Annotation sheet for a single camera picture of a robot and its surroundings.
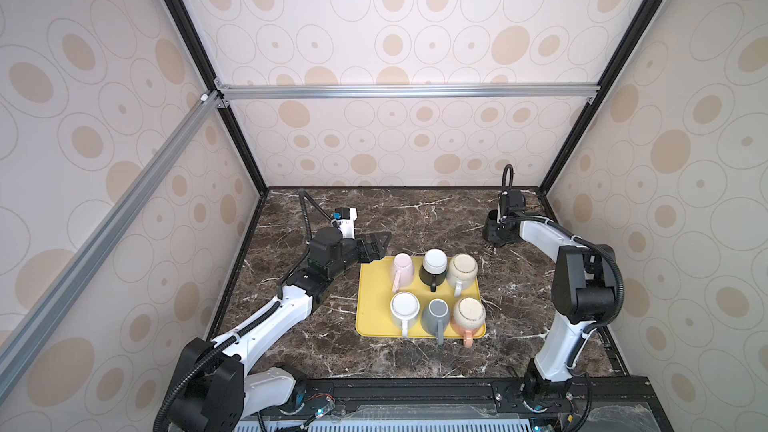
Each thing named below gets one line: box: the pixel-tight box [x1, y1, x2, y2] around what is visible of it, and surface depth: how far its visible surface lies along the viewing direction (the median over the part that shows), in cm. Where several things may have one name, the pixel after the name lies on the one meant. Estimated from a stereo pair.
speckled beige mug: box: [447, 253, 479, 297], surface depth 89 cm
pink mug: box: [392, 252, 413, 294], surface depth 89 cm
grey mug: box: [421, 298, 450, 346], surface depth 80 cm
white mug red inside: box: [390, 291, 420, 338], surface depth 83 cm
